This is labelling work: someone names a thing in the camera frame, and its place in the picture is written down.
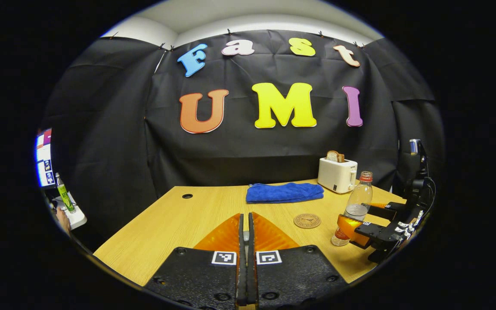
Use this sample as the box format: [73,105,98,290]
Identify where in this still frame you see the green bottle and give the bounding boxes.
[55,173,75,212]

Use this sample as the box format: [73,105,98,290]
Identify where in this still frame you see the white box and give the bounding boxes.
[52,194,87,229]

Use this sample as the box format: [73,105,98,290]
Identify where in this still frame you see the white toaster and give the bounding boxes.
[318,157,358,194]

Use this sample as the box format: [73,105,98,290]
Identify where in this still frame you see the black backdrop cloth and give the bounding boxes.
[41,29,444,242]

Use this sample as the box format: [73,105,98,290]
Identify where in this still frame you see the computer monitor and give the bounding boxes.
[36,128,55,188]

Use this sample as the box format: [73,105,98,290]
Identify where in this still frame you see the blue towel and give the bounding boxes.
[246,183,324,204]

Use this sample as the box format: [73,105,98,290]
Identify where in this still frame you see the clear plastic water bottle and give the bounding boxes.
[331,171,373,247]

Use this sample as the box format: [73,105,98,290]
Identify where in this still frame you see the round brown coaster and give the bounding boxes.
[294,214,321,229]

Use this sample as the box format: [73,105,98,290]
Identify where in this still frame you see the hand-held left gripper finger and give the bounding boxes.
[248,212,348,310]
[145,213,245,310]

